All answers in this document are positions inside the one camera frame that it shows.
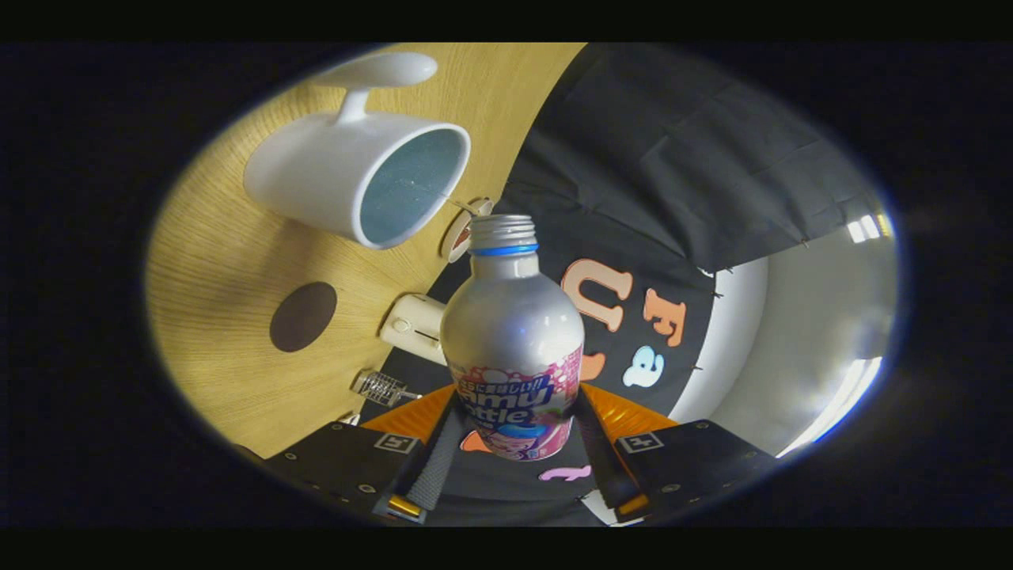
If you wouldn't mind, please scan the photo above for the ceiling light panel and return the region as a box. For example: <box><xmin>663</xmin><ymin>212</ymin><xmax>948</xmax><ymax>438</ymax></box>
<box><xmin>845</xmin><ymin>212</ymin><xmax>893</xmax><ymax>245</ymax></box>

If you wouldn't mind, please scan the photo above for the white cup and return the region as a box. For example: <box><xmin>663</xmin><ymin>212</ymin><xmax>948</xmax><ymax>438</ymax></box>
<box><xmin>243</xmin><ymin>52</ymin><xmax>472</xmax><ymax>251</ymax></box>

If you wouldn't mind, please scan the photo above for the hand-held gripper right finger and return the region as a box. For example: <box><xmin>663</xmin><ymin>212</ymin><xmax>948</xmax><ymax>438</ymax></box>
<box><xmin>573</xmin><ymin>384</ymin><xmax>781</xmax><ymax>523</ymax></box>

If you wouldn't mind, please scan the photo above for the wooden table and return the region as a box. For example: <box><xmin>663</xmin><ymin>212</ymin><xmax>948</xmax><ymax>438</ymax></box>
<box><xmin>145</xmin><ymin>44</ymin><xmax>586</xmax><ymax>460</ymax></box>

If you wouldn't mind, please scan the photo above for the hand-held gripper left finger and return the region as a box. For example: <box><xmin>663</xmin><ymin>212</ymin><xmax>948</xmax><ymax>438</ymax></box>
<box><xmin>265</xmin><ymin>385</ymin><xmax>468</xmax><ymax>525</ymax></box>

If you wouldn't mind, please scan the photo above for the small white plate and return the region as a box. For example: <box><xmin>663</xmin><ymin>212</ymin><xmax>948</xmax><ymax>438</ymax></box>
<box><xmin>440</xmin><ymin>196</ymin><xmax>495</xmax><ymax>264</ymax></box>

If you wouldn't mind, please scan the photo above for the small wire metal basket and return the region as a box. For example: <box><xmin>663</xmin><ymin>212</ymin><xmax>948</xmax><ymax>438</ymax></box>
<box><xmin>351</xmin><ymin>369</ymin><xmax>423</xmax><ymax>409</ymax></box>

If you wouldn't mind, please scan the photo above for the dark brown round coaster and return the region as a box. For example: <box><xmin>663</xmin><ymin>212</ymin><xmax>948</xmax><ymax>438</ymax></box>
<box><xmin>269</xmin><ymin>282</ymin><xmax>339</xmax><ymax>353</ymax></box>

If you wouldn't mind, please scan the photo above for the white toaster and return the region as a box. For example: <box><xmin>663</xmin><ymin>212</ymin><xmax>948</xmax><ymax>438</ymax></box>
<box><xmin>379</xmin><ymin>294</ymin><xmax>448</xmax><ymax>367</ymax></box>

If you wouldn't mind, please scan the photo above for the silver juice bottle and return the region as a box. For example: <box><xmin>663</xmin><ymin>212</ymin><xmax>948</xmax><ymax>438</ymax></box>
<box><xmin>440</xmin><ymin>214</ymin><xmax>586</xmax><ymax>462</ymax></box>

